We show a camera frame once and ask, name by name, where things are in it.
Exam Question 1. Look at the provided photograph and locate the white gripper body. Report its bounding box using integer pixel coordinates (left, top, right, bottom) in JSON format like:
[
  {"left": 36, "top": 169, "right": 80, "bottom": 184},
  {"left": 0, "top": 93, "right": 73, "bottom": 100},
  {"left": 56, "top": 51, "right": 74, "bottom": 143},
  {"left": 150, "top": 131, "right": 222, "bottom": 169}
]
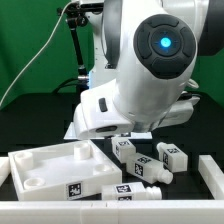
[{"left": 73, "top": 87, "right": 134, "bottom": 140}]

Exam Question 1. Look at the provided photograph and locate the white square tabletop part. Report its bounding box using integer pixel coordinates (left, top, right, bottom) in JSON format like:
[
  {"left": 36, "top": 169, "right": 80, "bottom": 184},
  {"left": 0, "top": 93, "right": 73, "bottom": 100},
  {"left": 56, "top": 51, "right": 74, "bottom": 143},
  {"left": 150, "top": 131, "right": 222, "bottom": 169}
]
[{"left": 8, "top": 140, "right": 122, "bottom": 201}]

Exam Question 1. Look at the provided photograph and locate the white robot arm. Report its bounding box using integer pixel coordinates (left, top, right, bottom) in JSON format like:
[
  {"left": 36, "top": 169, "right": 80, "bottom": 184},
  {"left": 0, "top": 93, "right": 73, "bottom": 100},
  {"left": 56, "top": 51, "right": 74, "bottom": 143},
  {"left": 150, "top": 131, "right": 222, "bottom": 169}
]
[{"left": 73, "top": 0, "right": 224, "bottom": 139}]

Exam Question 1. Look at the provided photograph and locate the white base tag sheet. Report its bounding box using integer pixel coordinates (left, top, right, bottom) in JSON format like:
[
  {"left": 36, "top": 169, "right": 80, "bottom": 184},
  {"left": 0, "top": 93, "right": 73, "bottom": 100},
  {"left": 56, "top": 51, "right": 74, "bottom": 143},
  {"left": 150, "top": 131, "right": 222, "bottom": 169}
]
[{"left": 64, "top": 122, "right": 152, "bottom": 140}]

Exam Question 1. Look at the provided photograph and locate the black camera stand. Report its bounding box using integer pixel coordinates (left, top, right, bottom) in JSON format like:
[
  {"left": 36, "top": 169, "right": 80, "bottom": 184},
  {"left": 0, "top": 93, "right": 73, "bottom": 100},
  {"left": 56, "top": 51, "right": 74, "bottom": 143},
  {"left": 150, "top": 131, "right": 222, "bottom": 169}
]
[{"left": 54, "top": 1, "right": 103, "bottom": 93}]

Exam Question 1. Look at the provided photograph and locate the white left obstacle wall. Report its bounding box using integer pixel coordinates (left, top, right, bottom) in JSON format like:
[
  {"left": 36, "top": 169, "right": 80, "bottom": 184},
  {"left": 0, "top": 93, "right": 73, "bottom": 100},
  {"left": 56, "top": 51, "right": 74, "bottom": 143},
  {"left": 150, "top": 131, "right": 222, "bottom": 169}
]
[{"left": 0, "top": 157, "right": 10, "bottom": 186}]

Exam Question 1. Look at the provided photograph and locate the white cable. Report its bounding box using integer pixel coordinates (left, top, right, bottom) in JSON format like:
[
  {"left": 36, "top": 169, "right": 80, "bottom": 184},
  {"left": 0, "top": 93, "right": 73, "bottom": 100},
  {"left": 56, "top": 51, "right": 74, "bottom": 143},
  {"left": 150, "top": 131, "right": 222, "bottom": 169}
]
[{"left": 0, "top": 0, "right": 81, "bottom": 108}]

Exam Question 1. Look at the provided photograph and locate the white right obstacle wall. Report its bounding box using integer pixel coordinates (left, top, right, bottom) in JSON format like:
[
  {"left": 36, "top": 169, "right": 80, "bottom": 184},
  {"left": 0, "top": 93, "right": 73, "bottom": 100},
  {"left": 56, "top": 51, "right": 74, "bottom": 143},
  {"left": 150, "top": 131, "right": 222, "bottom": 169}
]
[{"left": 198, "top": 155, "right": 224, "bottom": 200}]

